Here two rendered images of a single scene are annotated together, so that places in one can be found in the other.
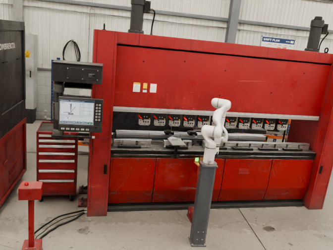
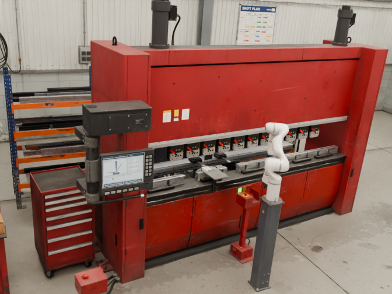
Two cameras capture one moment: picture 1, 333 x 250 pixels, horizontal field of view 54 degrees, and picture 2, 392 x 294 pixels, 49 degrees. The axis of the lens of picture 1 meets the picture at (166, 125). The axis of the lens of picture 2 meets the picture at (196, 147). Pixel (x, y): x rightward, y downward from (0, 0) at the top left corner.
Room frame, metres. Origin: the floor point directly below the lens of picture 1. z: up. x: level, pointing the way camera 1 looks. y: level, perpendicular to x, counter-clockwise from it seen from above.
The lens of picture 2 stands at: (0.18, 1.39, 2.88)
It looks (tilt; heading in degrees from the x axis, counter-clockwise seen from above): 21 degrees down; 341
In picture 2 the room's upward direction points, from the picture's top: 4 degrees clockwise
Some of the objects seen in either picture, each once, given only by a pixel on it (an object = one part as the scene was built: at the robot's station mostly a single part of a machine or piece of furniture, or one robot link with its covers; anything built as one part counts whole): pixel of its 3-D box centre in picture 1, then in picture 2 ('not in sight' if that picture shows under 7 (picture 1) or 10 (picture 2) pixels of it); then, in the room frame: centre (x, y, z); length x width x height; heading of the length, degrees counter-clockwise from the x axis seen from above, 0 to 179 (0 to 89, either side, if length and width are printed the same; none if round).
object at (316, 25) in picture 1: (317, 34); (345, 25); (4.85, -1.99, 2.54); 0.33 x 0.25 x 0.47; 105
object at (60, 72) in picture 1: (77, 102); (116, 155); (3.45, 0.98, 1.53); 0.51 x 0.25 x 0.85; 101
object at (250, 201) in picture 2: (202, 165); (247, 196); (3.96, -0.52, 0.75); 0.20 x 0.16 x 0.18; 106
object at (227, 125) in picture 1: (230, 121); (264, 137); (4.43, -0.87, 1.26); 0.15 x 0.09 x 0.17; 105
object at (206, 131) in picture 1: (208, 136); (272, 170); (3.43, -0.47, 1.30); 0.19 x 0.12 x 0.24; 70
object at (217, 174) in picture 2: (176, 142); (214, 173); (4.09, -0.15, 1.00); 0.26 x 0.18 x 0.01; 15
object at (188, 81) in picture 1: (226, 86); (261, 98); (4.40, -0.75, 1.74); 3.00 x 0.08 x 0.80; 105
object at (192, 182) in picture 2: (218, 150); (254, 172); (4.35, -0.76, 0.85); 3.00 x 0.21 x 0.04; 105
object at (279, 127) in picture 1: (281, 123); (312, 129); (4.63, -1.64, 1.26); 0.15 x 0.09 x 0.17; 105
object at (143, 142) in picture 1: (132, 142); (162, 182); (4.10, 0.42, 0.92); 0.50 x 0.06 x 0.10; 105
